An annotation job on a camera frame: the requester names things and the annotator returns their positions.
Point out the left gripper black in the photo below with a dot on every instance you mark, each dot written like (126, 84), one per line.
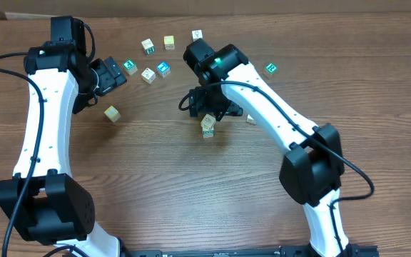
(110, 76)

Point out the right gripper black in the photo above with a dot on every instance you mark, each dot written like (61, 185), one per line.
(201, 106)

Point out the blue sided block picture top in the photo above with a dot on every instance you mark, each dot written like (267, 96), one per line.
(208, 122)

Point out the green 4 block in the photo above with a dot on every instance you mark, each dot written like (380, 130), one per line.
(208, 133)

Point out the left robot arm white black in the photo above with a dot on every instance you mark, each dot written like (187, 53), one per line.
(42, 200)

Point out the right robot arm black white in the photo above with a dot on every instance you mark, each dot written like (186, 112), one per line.
(312, 156)

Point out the green letter block left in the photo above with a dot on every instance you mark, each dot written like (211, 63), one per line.
(130, 67)

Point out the plain picture block left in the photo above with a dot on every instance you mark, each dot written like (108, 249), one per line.
(148, 75)

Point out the yellow block front left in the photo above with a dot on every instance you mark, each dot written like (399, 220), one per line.
(112, 113)

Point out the yellow block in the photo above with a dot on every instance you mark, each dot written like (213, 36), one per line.
(112, 113)
(169, 42)

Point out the green number block top-left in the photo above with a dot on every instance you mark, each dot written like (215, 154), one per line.
(148, 46)

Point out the blue H block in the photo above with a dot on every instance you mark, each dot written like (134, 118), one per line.
(163, 69)

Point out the yellow top block back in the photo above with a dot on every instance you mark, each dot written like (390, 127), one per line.
(169, 42)

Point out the plain wooden block back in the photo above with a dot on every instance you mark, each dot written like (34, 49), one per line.
(197, 34)

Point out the green R block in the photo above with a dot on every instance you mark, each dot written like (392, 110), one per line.
(269, 70)

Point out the cardboard wall panel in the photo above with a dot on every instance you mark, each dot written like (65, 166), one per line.
(129, 8)

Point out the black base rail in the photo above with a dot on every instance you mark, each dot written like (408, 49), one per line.
(283, 251)

